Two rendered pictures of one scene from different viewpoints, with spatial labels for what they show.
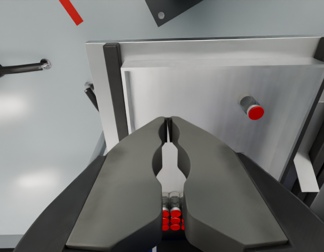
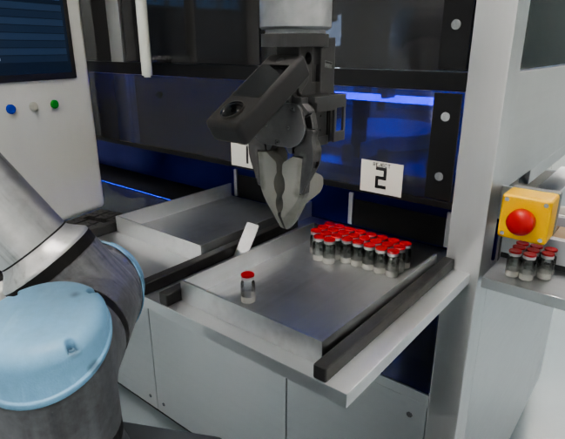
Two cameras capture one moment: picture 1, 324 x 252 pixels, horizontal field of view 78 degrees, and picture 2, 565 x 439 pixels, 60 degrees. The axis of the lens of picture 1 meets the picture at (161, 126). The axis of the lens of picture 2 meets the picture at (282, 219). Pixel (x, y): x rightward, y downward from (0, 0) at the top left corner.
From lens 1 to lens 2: 0.49 m
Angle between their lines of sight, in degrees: 48
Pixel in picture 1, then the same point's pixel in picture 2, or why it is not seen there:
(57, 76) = not seen: outside the picture
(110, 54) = (326, 361)
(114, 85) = (344, 346)
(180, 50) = (266, 347)
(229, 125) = (275, 293)
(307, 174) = (245, 238)
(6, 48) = not seen: outside the picture
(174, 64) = (278, 329)
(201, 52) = (252, 339)
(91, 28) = not seen: outside the picture
